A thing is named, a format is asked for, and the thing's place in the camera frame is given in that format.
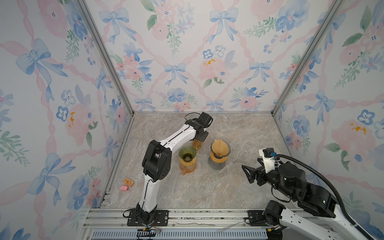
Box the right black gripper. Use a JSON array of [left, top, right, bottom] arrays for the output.
[[241, 157, 296, 202]]

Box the grey glass dripper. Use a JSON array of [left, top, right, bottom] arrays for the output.
[[209, 140, 232, 159]]

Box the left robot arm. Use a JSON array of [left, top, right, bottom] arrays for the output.
[[136, 112, 213, 219]]

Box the orange glass carafe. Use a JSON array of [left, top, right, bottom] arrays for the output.
[[180, 164, 197, 176]]

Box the grey glass carafe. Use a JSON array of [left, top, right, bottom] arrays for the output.
[[208, 161, 226, 170]]

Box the green glass dripper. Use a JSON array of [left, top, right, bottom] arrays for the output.
[[179, 145, 197, 162]]

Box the wooden ring dripper holder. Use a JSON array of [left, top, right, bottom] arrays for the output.
[[210, 153, 228, 164]]

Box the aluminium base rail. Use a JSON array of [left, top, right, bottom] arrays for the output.
[[80, 206, 337, 240]]

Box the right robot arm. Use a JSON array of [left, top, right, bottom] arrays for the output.
[[242, 162, 374, 240]]

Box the small wooden block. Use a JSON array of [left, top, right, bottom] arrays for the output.
[[123, 178, 135, 187]]

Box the small pink pig toy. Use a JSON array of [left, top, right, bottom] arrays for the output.
[[120, 185, 130, 192]]

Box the orange coffee filter pack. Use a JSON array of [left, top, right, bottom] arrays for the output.
[[193, 139, 203, 151]]

